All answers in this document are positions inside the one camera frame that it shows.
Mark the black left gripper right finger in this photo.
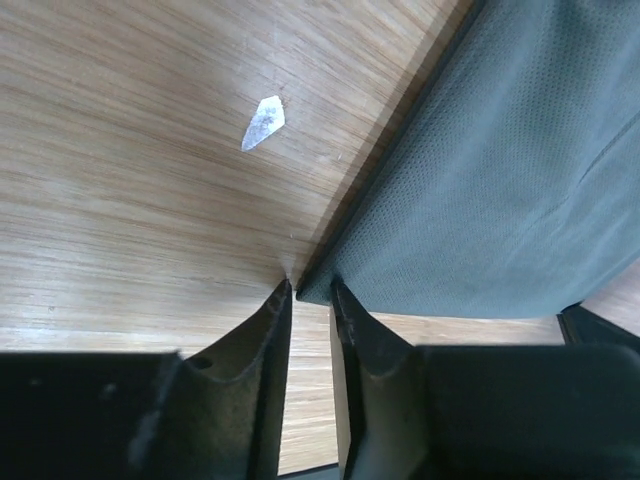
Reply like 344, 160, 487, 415
331, 281, 639, 479

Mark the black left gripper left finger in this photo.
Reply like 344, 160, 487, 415
1, 281, 292, 479

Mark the grey t shirt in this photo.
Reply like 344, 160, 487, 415
297, 1, 639, 318

